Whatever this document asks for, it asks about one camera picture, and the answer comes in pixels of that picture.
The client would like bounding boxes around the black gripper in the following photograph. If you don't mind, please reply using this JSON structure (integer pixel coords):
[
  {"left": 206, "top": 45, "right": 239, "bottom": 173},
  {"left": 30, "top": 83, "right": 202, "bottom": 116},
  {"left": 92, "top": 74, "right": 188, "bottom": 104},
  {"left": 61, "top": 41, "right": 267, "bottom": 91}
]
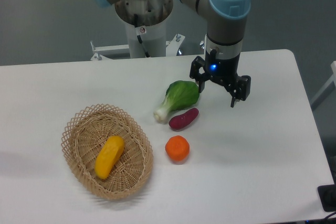
[{"left": 190, "top": 43, "right": 251, "bottom": 108}]

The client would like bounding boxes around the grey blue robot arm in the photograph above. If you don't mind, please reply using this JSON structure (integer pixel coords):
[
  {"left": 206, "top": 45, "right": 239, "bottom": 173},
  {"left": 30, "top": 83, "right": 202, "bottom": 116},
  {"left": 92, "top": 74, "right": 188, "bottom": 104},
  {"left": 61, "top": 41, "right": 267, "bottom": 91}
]
[{"left": 95, "top": 0, "right": 251, "bottom": 104}]

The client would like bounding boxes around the yellow mango slice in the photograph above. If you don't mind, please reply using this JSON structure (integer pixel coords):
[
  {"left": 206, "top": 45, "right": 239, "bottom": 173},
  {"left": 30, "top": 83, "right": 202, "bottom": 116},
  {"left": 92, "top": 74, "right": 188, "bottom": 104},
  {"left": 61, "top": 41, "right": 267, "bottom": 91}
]
[{"left": 94, "top": 136, "right": 124, "bottom": 179}]

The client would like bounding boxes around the woven wicker basket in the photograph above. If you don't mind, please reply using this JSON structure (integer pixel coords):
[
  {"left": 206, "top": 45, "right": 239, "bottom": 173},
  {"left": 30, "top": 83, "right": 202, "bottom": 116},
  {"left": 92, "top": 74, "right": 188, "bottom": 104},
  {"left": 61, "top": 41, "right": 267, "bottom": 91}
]
[{"left": 61, "top": 104, "right": 153, "bottom": 200}]

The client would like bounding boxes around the green bok choy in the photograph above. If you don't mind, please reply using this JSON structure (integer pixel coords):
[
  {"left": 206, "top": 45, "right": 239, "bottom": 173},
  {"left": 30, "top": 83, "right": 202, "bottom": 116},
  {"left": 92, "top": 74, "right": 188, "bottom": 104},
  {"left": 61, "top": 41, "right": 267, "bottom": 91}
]
[{"left": 153, "top": 80, "right": 200, "bottom": 123}]

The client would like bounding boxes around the purple sweet potato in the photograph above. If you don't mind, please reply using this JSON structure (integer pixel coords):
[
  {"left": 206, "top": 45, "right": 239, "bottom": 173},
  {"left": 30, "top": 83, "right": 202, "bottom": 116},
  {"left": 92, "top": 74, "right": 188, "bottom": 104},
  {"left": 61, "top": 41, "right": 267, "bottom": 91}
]
[{"left": 169, "top": 108, "right": 199, "bottom": 130}]

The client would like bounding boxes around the orange carrot piece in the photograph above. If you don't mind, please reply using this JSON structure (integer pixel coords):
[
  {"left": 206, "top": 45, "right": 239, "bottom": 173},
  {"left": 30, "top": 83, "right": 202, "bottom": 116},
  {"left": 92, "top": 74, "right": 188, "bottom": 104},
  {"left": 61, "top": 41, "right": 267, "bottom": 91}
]
[{"left": 165, "top": 135, "right": 190, "bottom": 162}]

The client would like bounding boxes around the black device at table edge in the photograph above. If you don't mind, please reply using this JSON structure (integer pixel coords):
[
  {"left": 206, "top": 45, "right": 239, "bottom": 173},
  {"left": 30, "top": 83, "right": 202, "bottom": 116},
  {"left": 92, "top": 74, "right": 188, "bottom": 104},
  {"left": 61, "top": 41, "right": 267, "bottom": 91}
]
[{"left": 317, "top": 184, "right": 335, "bottom": 212}]

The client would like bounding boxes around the black cable on pedestal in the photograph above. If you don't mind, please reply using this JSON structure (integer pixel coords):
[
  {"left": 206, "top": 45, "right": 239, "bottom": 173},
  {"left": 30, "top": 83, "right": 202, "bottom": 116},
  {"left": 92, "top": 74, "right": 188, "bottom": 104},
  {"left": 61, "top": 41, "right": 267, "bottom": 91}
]
[{"left": 133, "top": 13, "right": 151, "bottom": 58}]

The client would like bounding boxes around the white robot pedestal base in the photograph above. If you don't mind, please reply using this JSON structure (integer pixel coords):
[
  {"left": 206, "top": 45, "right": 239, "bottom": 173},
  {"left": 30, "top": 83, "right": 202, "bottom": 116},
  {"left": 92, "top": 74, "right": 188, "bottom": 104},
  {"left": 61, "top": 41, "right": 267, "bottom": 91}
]
[{"left": 90, "top": 0, "right": 185, "bottom": 61}]

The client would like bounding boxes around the white furniture frame right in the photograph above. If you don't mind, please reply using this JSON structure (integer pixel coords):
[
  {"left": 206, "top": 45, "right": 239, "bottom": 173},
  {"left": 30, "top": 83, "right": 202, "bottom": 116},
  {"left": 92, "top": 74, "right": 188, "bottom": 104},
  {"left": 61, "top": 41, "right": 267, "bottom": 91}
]
[{"left": 310, "top": 61, "right": 335, "bottom": 111}]

